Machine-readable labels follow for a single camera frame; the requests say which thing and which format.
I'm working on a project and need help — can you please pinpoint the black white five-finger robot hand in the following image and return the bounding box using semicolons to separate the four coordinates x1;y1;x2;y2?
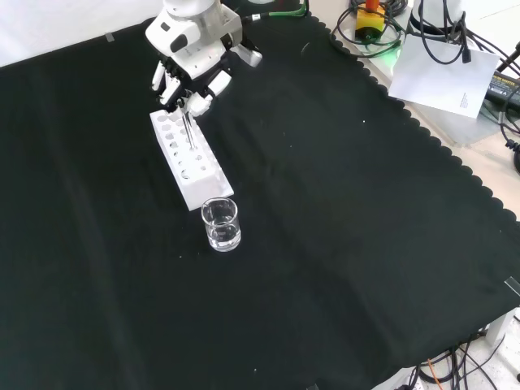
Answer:
145;6;264;119

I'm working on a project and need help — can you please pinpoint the white test tube rack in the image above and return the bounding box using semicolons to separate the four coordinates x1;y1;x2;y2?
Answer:
149;109;236;213

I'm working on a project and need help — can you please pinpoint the yellow stop button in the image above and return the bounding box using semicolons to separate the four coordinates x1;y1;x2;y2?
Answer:
354;0;387;44

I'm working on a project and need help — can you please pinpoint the small glass beaker with water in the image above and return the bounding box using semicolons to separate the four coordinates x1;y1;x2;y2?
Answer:
200;196;244;254

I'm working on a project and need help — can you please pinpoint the black table cloth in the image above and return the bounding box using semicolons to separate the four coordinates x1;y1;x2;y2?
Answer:
0;10;520;390

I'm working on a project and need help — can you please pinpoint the white paper sheet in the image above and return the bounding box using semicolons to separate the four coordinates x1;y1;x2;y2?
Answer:
387;33;502;120

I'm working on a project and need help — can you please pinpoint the black power adapter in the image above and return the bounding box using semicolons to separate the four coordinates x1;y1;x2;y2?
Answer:
483;70;520;114

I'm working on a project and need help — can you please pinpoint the white bench leg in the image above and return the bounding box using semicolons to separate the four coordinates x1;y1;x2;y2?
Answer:
484;307;520;347

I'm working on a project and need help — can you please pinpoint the green cable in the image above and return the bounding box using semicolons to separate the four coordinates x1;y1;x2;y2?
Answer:
240;0;310;22

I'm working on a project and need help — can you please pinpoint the black cable loop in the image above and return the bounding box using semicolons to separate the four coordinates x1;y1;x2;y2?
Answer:
330;0;408;56

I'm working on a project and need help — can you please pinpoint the black cable with plug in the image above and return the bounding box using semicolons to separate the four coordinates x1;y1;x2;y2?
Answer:
418;0;520;82

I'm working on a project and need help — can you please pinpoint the orange cable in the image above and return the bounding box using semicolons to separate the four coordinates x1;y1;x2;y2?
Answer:
427;358;443;386

